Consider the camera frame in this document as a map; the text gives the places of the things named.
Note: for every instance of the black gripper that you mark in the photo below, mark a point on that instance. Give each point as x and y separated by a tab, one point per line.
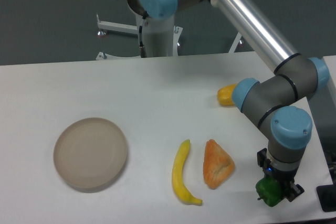
283	172

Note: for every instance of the green toy pepper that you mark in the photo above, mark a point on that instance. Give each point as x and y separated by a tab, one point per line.
269	190

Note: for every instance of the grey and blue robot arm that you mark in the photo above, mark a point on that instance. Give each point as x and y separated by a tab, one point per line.
268	105

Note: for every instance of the beige round plate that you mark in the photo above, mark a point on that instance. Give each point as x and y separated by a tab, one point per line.
90	154

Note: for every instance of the black box at right edge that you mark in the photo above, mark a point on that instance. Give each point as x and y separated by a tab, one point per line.
326	195

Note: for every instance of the orange toy bread triangle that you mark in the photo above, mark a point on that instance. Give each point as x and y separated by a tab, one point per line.
217	166

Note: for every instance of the yellow toy banana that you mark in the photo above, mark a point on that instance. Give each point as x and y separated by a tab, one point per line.
179	188

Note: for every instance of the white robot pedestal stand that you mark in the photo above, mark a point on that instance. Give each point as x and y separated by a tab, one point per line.
197	30

